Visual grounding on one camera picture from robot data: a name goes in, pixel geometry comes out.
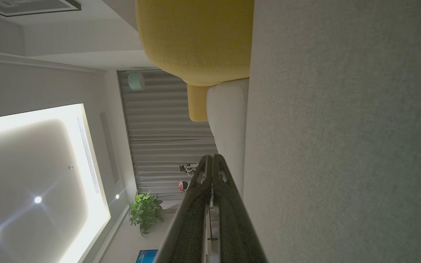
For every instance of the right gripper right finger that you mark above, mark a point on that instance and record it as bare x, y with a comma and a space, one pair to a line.
236, 233

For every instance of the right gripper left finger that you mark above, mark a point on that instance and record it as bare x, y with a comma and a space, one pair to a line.
192, 226

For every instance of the red white round object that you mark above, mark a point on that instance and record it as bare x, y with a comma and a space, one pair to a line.
183, 186

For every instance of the green potted plant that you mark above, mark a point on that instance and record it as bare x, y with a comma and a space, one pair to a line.
144, 212

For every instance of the blue lit screen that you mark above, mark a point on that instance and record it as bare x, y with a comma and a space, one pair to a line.
146, 256

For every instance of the black wheeled background machine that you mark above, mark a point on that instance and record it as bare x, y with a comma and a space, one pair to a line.
188, 169

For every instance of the grey pleated curtain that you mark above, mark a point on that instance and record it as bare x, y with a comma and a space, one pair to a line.
159, 124

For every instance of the long grey sofa seat cushion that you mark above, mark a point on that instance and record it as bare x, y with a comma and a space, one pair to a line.
228, 120

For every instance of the narrow yellow sofa back cushion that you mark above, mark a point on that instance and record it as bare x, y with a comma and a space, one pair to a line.
197, 104

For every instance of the long ceiling slot vent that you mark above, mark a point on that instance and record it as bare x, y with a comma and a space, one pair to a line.
88, 155

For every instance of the wide grey sofa seat cushion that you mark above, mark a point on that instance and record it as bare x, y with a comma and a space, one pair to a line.
342, 128

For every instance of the round white hanging lamp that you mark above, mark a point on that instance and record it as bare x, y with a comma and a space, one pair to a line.
135, 81

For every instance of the large yellow sofa back cushion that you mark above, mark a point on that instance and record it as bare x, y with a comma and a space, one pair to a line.
196, 36

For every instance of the ceiling air conditioner panel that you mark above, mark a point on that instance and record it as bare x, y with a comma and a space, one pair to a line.
27, 6

